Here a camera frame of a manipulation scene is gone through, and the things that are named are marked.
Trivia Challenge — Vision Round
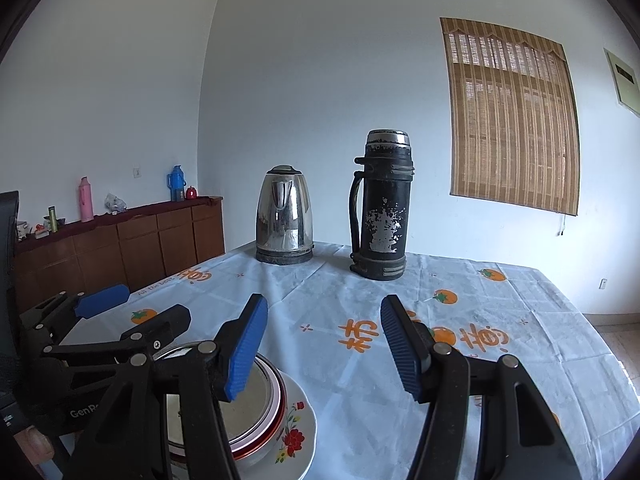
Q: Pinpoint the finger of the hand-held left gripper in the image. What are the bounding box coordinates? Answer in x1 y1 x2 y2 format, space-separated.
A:
19 284 131 347
40 304 192 367

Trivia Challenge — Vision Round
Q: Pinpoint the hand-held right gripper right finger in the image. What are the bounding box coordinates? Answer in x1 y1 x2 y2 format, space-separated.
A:
380 295 581 480

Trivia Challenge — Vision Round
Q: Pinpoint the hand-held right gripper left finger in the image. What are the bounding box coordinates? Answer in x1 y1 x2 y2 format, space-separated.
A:
62 293 269 480

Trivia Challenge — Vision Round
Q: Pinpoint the pink plastic bowl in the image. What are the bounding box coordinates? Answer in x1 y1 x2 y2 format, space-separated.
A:
165 352 288 462

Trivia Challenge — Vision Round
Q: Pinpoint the white plate with red flowers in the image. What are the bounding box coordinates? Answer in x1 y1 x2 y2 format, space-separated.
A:
167 375 318 480

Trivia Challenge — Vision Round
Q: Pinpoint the person's left hand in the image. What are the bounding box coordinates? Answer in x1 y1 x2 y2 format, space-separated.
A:
12 425 62 480

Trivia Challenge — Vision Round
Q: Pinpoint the printed light blue tablecloth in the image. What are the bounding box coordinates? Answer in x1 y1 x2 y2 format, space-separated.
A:
55 241 640 480

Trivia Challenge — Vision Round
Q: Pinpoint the brown wooden sideboard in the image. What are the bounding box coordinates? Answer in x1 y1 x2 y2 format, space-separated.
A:
14 196 226 313

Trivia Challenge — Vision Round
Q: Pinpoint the pink thermos bottle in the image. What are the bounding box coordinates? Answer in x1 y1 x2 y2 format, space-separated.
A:
77 176 95 223

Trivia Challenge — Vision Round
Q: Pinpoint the worn black vacuum flask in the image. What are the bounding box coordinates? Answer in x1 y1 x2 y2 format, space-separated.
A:
348 130 416 281

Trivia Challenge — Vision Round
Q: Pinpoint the blue thermos jug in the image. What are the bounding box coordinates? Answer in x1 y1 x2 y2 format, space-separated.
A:
167 165 187 202

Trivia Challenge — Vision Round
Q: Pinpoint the stainless steel electric kettle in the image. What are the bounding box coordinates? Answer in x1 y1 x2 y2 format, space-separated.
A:
255 165 315 266

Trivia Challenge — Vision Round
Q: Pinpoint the bamboo window blind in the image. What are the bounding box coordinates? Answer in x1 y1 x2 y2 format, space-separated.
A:
440 17 581 217

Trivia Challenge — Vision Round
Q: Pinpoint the pale wall panel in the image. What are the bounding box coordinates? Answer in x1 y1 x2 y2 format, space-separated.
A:
603 48 640 118

